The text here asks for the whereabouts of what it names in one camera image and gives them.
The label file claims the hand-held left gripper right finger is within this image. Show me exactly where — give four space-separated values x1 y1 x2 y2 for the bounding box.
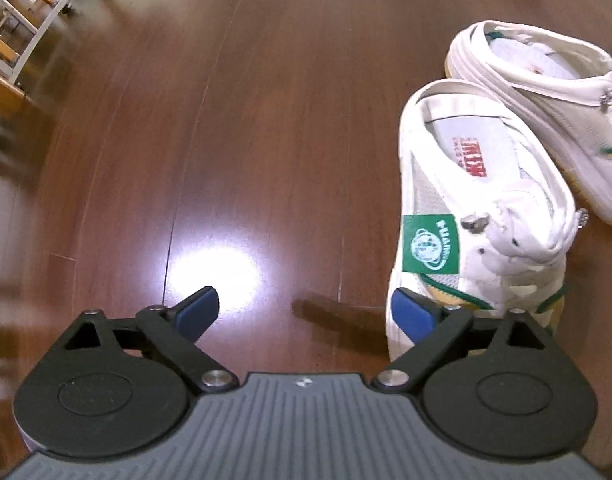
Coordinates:
373 287 564 393

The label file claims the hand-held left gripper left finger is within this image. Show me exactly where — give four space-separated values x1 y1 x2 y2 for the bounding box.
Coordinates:
51 286 239 393

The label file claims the white green-label sneaker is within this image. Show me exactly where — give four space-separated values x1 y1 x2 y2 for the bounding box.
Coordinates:
386 79 589 361
446 21 612 232

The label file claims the white metal frame rack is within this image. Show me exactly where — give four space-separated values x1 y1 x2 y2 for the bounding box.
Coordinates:
0 0 72 86

